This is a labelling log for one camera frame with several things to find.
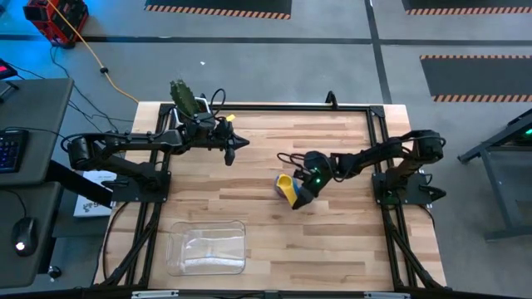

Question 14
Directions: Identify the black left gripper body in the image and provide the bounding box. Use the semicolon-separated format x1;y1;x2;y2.
182;111;232;153

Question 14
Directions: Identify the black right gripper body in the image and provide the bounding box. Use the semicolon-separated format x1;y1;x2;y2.
302;150;334;190

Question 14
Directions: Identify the large blue measuring cup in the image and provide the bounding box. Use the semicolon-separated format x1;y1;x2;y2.
273;178;302;199

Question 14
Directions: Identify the yellow plastic measuring cup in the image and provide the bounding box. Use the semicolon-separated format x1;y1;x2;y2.
276;174;299;208

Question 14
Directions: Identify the clear plastic basket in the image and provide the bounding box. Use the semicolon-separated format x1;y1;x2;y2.
165;219;248;277

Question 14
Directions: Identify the green cactus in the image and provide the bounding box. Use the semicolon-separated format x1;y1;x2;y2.
169;78;200;120

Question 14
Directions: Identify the black mat with striped edge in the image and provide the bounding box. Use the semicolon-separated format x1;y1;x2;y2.
401;0;532;16
419;54;532;103
144;0;293;21

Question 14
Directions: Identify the white printed booklet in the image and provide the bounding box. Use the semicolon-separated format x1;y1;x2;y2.
73;169;118;218

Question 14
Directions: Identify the black desk support bar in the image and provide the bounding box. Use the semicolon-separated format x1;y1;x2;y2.
45;159;116;208

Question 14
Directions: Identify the grey desk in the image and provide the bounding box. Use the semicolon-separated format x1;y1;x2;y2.
0;77;75;288

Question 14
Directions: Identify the red tool cart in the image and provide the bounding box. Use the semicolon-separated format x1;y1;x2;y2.
22;0;90;47

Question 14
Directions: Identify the black keyboard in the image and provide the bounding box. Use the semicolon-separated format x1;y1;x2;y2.
0;129;31;174

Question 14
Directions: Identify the black computer mouse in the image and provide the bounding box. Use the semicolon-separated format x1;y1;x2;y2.
11;217;39;257

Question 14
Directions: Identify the black device red light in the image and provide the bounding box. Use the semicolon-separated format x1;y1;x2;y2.
0;57;18;81

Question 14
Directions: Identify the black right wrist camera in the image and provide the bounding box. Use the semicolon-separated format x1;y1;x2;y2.
292;186;317;210

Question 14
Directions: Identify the black aluminium rig frame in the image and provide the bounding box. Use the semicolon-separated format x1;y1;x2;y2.
93;101;448;292

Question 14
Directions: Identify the yellow extension cable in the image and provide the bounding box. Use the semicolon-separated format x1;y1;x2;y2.
45;0;140;105

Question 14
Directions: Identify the silver table bracket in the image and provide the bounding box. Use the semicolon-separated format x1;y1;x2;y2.
131;290;180;299
363;292;411;299

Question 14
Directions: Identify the neighbouring black table frame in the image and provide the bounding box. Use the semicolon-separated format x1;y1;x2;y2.
458;108;532;243

